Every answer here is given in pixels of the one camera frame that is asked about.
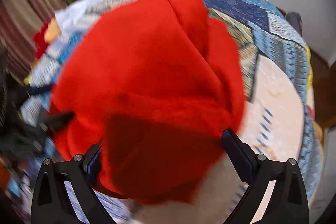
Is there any red zip jacket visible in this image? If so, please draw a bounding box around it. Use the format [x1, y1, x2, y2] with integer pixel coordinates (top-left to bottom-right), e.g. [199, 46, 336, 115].
[50, 0, 245, 205]

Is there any grey blue bag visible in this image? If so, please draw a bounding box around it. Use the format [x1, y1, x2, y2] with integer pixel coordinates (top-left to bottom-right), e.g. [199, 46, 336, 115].
[285, 11, 302, 36]

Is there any blue patchwork quilt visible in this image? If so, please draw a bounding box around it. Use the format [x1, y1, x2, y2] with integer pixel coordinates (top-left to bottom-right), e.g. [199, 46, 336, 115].
[6, 0, 321, 223]

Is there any striped red gold curtain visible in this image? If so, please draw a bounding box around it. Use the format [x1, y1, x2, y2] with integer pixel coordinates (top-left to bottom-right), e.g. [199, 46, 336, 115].
[1, 0, 66, 81]

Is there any white shirt on bed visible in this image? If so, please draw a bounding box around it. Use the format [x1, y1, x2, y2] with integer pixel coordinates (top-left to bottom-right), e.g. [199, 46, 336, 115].
[55, 0, 103, 36]

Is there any red plush toy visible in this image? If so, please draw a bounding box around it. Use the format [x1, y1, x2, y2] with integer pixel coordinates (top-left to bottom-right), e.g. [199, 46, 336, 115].
[33, 18, 61, 61]

